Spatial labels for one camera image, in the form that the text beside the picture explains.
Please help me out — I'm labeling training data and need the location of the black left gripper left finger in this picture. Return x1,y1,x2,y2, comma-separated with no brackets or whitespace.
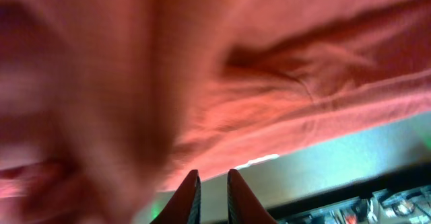
151,170,201,224

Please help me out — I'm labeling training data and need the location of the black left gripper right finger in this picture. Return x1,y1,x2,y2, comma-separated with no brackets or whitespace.
227,169,277,224

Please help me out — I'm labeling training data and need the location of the red t-shirt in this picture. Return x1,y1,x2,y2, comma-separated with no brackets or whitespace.
1,0,430,223

